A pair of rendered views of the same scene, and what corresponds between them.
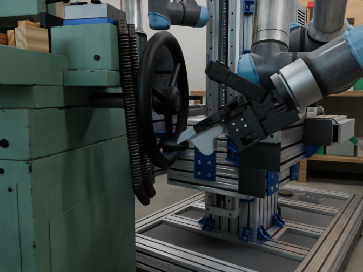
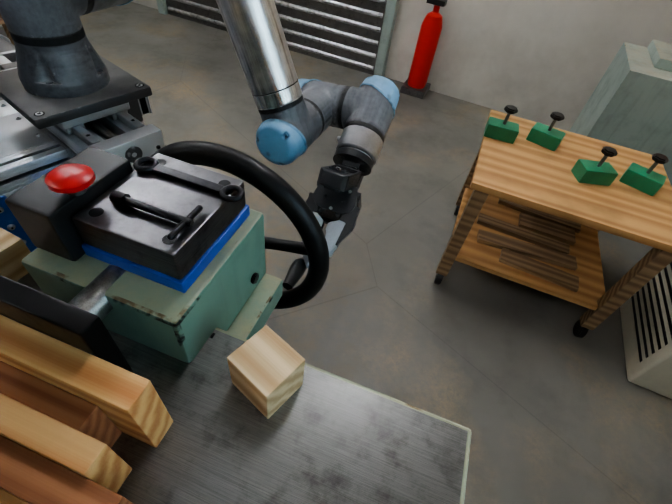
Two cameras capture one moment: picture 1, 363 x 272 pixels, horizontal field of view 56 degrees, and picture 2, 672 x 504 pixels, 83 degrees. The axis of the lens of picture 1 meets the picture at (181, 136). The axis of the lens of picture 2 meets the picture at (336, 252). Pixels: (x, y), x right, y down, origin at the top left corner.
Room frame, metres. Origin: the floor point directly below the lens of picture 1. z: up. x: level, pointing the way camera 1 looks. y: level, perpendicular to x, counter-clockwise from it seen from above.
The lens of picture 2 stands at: (0.61, 0.40, 1.20)
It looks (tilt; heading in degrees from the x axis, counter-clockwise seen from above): 47 degrees down; 267
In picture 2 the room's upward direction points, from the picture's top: 9 degrees clockwise
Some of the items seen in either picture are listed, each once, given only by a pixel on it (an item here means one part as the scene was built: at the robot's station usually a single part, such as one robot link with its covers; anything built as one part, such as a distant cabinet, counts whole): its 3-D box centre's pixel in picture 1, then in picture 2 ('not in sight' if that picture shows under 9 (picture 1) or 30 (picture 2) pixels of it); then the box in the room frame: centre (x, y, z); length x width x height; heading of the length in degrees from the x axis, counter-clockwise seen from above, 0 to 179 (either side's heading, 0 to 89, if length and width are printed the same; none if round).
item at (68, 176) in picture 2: not in sight; (70, 178); (0.79, 0.19, 1.02); 0.03 x 0.03 x 0.01
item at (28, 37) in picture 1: (32, 40); (267, 371); (0.64, 0.27, 0.92); 0.04 x 0.04 x 0.04; 54
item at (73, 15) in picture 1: (99, 17); (141, 205); (0.76, 0.18, 0.99); 0.13 x 0.11 x 0.06; 164
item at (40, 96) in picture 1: (54, 95); not in sight; (0.81, 0.30, 0.82); 0.40 x 0.21 x 0.04; 164
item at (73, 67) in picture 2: not in sight; (57, 54); (1.16, -0.33, 0.87); 0.15 x 0.15 x 0.10
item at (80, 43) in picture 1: (98, 52); (165, 267); (0.75, 0.18, 0.91); 0.15 x 0.14 x 0.09; 164
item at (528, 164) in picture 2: not in sight; (544, 212); (-0.22, -0.78, 0.32); 0.66 x 0.57 x 0.64; 162
